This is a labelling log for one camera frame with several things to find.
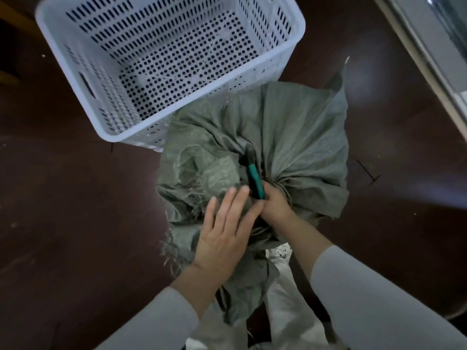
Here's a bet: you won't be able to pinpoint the person's left hand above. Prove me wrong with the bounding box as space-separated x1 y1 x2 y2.
192 186 264 276

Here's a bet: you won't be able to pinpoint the person's right hand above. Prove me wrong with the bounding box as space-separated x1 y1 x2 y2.
260 181 297 239

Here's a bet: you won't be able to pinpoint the green-handled cutting pliers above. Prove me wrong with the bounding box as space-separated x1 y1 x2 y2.
239 144 267 201

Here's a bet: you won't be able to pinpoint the grey-green woven sack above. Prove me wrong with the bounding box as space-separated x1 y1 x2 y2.
156 58 350 326

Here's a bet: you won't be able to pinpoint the person's right forearm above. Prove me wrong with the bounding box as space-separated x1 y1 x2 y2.
277 215 467 350

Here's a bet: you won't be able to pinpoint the person's left forearm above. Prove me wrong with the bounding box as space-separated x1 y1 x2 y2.
96 263 220 350

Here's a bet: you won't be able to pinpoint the white woven sack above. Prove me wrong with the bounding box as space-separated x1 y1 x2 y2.
186 242 351 350

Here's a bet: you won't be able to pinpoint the white perforated plastic basket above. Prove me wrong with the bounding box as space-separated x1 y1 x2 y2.
35 0 306 153

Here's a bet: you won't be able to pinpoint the wooden furniture piece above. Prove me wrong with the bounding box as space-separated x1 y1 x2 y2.
0 0 39 86

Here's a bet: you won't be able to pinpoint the black cable tie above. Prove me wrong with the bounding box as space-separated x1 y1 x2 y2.
356 159 382 184

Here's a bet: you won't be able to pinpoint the grey window frame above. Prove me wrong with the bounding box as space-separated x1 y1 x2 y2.
372 0 467 142

